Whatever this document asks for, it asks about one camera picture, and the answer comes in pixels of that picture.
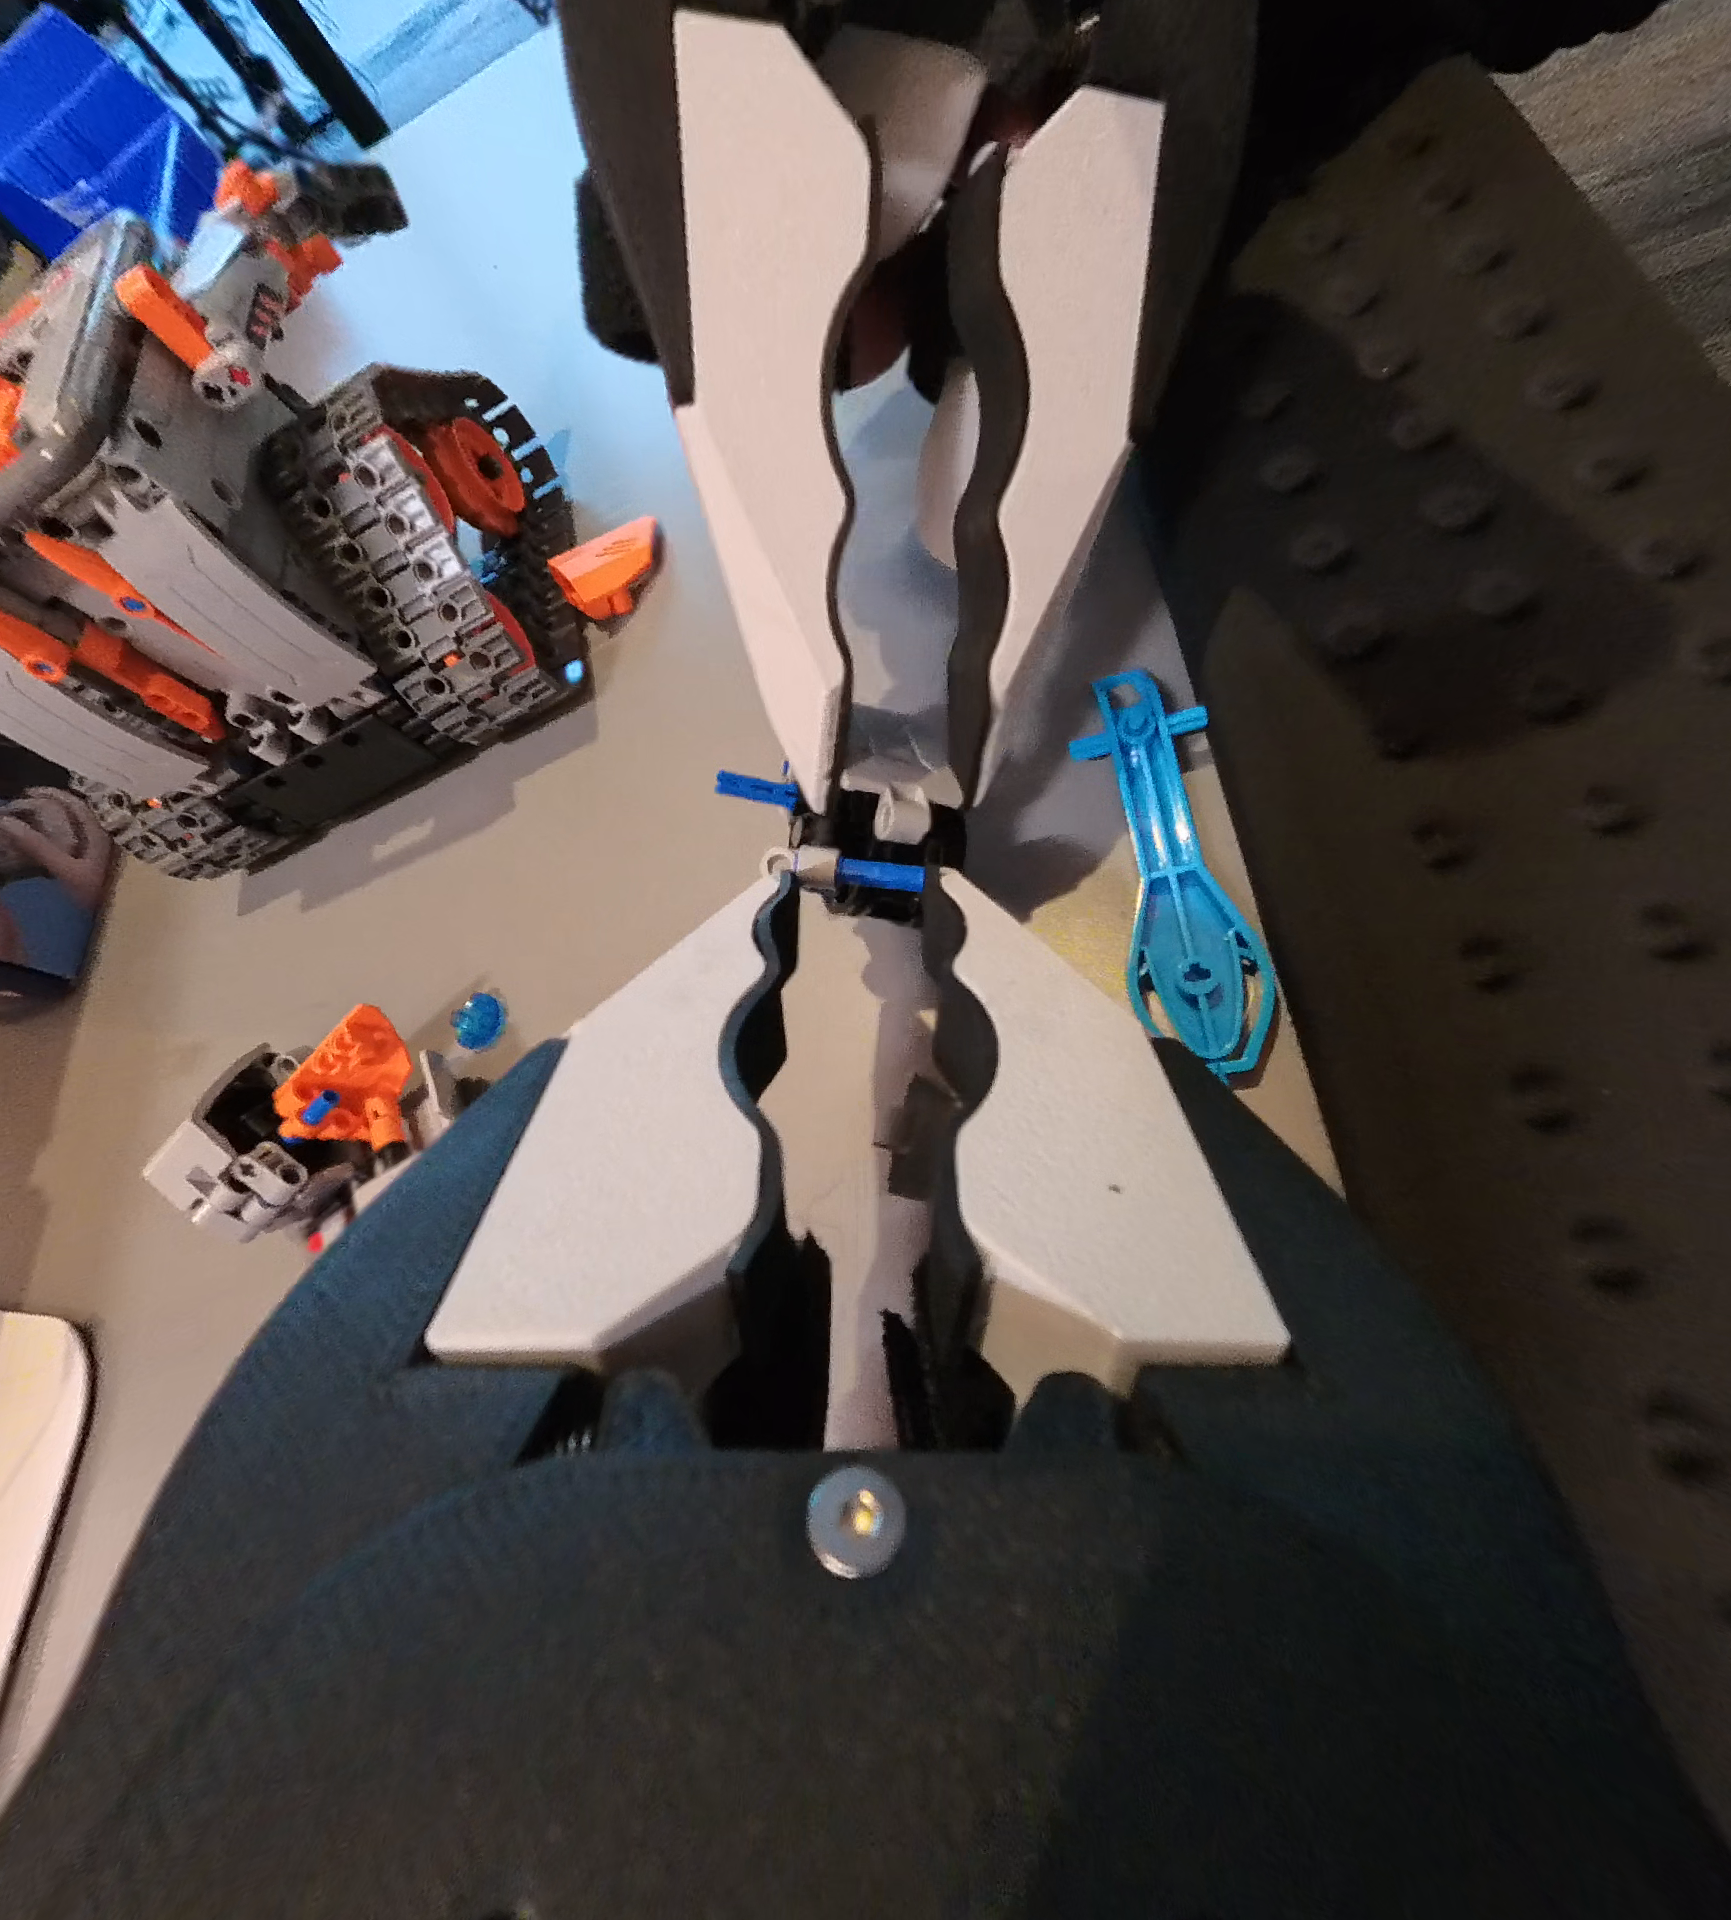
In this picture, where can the blue plastic storage bin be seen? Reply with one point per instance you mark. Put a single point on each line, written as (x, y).
(87, 136)

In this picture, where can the black wheel hub assembly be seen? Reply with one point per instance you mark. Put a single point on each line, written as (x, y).
(873, 817)

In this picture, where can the blue plastic separator tool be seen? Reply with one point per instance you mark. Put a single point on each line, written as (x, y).
(1197, 961)

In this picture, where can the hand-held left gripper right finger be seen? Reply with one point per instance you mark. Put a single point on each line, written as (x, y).
(1107, 1200)

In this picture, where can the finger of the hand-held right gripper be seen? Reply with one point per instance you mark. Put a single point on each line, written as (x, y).
(761, 330)
(1077, 391)

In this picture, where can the orange slotted panel piece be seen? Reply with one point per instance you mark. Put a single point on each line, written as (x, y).
(615, 570)

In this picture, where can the black dimpled mat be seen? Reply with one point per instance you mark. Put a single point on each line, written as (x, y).
(1586, 900)

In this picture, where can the dark grey orange block assembly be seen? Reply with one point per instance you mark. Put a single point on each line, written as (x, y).
(267, 1140)

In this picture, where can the small blue translucent dome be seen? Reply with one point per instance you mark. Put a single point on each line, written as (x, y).
(483, 1020)

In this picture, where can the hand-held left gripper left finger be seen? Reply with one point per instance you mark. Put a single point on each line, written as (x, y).
(611, 1200)

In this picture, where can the grey orange tracked toy robot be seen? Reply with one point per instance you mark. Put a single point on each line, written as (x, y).
(237, 570)

